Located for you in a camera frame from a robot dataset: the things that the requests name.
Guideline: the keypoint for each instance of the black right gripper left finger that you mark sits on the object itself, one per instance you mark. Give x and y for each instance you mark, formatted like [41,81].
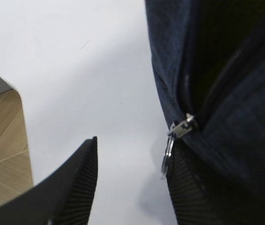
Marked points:
[63,198]

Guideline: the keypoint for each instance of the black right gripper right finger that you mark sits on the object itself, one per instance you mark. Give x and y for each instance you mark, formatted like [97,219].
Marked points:
[202,197]

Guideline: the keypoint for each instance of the navy blue lunch bag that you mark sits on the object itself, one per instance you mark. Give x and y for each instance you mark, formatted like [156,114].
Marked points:
[208,59]

